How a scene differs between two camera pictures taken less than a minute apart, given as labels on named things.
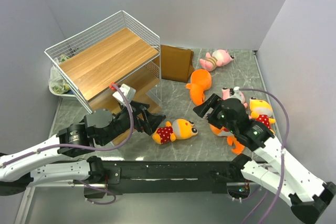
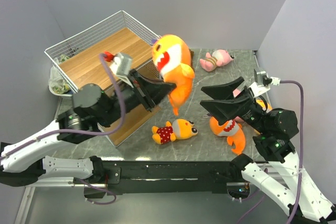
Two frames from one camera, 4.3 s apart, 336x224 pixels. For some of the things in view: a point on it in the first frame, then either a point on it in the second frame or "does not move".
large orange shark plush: (201, 81) → (172, 57)
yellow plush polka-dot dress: (181, 129) does not move
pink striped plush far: (219, 57) does not move
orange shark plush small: (239, 147) does not move
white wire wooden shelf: (118, 50) does not move
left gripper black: (151, 121) → (148, 90)
